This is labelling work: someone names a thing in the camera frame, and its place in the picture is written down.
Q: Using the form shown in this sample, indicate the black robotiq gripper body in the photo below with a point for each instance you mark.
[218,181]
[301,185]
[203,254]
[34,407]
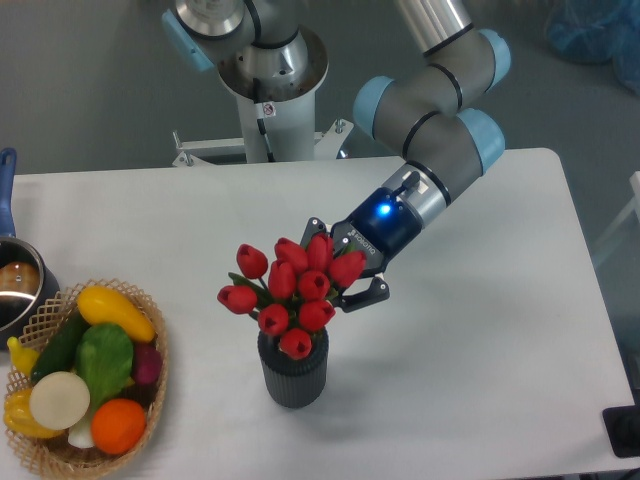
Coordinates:
[380,227]

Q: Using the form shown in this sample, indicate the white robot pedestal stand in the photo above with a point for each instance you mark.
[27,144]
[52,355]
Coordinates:
[271,132]

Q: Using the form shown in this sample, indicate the woven wicker basket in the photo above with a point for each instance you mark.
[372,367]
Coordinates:
[54,458]

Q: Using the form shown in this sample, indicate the red tulip bouquet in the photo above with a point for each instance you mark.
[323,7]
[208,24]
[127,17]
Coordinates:
[294,297]

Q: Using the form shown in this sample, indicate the purple red onion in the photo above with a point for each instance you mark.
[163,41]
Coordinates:
[147,364]

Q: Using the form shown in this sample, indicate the black device at table edge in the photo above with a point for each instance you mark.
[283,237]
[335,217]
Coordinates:
[622,427]

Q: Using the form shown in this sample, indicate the orange fruit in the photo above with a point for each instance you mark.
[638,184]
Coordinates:
[118,425]

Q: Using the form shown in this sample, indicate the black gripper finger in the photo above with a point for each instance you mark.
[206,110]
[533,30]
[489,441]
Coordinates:
[314,226]
[377,292]

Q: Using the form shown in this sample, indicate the white round radish slice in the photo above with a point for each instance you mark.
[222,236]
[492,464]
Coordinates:
[59,400]

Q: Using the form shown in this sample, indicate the blue handled saucepan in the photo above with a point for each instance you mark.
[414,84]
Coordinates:
[26,282]

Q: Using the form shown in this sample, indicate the blue plastic bag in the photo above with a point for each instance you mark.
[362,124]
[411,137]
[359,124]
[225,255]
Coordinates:
[597,32]

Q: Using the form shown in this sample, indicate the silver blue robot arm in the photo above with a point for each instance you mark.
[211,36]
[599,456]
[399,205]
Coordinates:
[273,66]

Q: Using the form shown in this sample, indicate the yellow bell pepper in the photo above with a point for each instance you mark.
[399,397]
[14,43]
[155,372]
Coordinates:
[18,417]

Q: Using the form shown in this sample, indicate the dark grey ribbed vase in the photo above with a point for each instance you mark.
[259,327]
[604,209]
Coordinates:
[294,383]

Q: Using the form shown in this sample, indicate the yellow squash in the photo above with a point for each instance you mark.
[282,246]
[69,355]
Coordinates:
[100,304]

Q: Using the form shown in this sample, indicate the dark green cucumber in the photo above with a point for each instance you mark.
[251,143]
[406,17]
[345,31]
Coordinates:
[60,351]

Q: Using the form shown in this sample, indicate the white frame at right edge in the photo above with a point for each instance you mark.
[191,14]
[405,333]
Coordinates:
[619,229]

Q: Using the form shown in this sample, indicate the white green leek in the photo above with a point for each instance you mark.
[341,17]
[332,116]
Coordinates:
[80,435]

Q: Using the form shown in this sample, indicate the green lettuce leaf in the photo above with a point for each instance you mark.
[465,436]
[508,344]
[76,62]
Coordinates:
[104,360]

